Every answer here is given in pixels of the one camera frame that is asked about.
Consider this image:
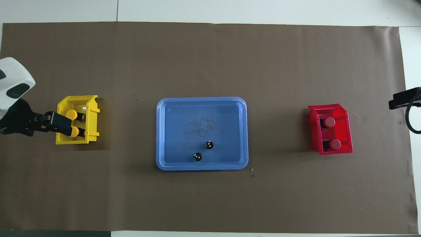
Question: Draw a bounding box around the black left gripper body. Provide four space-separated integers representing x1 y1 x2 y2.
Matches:
0 98 47 137

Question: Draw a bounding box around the blue plastic tray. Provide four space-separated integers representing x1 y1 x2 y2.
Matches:
156 97 249 171

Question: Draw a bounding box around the yellow plastic bin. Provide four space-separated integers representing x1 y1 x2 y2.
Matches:
56 95 100 145

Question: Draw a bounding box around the red plastic bin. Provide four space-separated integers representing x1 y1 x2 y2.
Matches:
307 103 354 155

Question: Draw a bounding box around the brown paper mat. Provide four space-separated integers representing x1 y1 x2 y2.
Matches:
0 21 419 235

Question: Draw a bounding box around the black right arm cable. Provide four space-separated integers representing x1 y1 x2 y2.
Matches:
405 94 421 135

